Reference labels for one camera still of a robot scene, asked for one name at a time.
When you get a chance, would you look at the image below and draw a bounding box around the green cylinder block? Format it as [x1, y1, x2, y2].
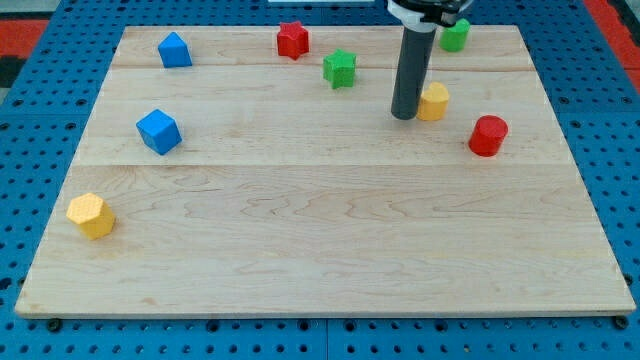
[439, 18, 471, 52]

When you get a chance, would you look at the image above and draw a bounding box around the white and black wrist mount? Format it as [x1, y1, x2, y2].
[387, 0, 473, 33]

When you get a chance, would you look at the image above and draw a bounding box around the red cylinder block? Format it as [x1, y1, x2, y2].
[468, 115, 509, 157]

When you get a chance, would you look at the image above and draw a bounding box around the green star block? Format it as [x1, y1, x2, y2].
[323, 48, 357, 89]

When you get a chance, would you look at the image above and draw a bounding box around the blue cube block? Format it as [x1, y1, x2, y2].
[136, 109, 182, 155]

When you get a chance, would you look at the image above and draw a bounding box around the blue pentagon block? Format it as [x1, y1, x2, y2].
[157, 32, 192, 68]

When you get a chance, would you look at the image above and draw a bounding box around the light wooden board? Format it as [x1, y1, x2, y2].
[15, 25, 636, 319]

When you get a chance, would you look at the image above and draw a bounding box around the yellow heart block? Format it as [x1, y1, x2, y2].
[416, 82, 450, 121]

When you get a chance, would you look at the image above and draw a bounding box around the yellow hexagon block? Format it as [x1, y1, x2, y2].
[66, 193, 116, 240]

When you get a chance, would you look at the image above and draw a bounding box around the red star block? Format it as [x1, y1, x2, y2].
[276, 21, 310, 60]

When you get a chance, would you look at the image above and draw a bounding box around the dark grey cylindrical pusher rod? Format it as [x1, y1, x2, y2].
[391, 28, 436, 120]

